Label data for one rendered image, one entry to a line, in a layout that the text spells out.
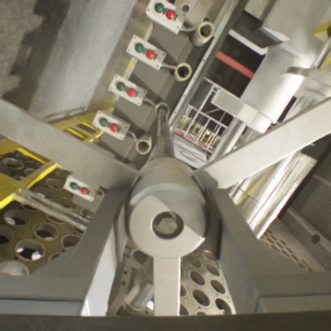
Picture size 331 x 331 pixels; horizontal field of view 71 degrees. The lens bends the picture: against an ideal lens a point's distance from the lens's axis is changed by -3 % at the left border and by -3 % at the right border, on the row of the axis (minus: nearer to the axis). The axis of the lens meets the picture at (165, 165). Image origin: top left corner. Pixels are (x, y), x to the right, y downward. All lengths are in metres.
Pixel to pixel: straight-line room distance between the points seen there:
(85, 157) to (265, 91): 1.27
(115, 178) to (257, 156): 0.09
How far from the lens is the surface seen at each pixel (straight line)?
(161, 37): 1.18
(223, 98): 1.30
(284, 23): 1.30
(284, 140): 0.17
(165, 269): 0.19
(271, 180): 1.15
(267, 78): 1.40
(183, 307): 2.65
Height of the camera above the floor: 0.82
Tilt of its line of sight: 9 degrees up
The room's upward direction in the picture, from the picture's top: 117 degrees clockwise
